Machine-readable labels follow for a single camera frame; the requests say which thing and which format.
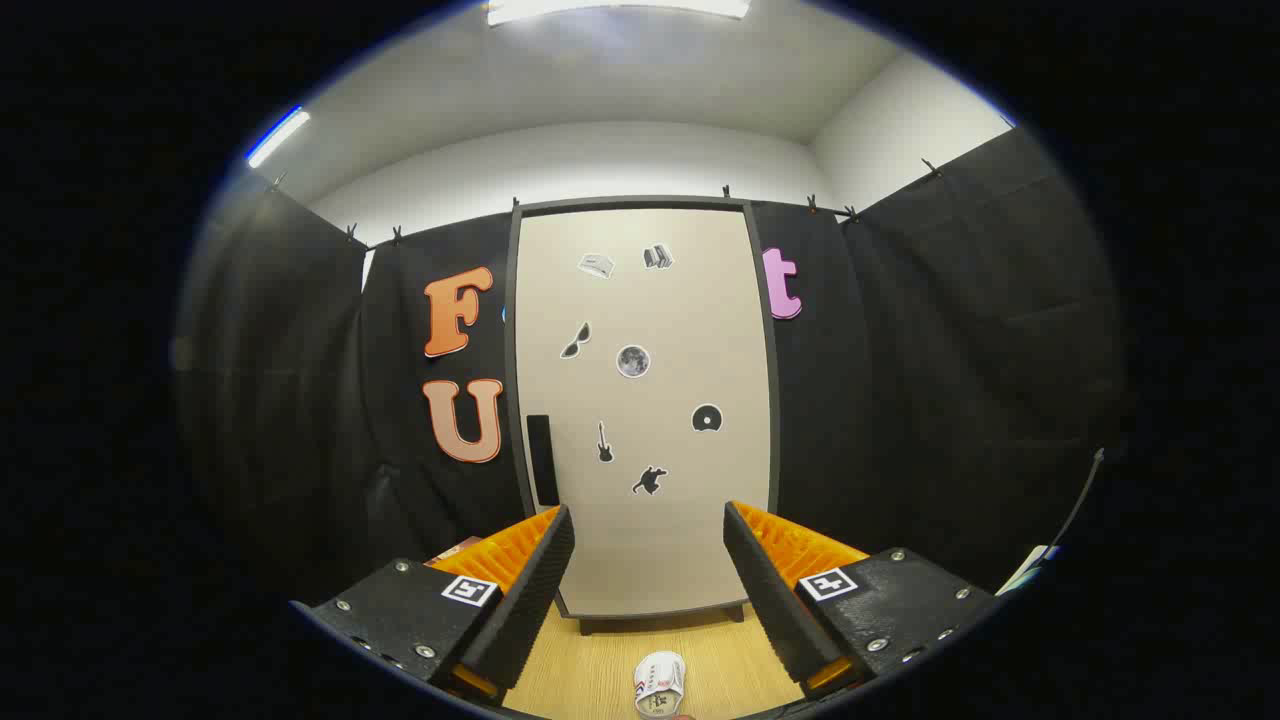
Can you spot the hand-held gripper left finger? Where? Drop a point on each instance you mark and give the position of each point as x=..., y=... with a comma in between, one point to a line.
x=530, y=600

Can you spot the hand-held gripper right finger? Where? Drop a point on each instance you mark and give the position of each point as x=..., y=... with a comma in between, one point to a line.
x=770, y=600

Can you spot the white canvas shoe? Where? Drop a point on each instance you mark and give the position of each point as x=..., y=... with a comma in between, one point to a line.
x=660, y=680

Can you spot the grey shoe cabinet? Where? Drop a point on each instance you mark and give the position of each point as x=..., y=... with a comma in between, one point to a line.
x=512, y=350

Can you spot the beige shoe cabinet door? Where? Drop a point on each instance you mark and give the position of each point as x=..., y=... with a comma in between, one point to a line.
x=650, y=320

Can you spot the brown cover book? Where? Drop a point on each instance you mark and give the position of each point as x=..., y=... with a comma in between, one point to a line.
x=455, y=549

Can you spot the black backdrop cloth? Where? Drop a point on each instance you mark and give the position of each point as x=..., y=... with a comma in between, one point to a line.
x=900, y=400

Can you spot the narrow ceiling light strip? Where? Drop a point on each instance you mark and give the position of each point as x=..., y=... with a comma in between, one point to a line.
x=278, y=138

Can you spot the wide ceiling light panel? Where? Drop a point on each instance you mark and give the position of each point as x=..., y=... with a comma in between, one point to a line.
x=620, y=8

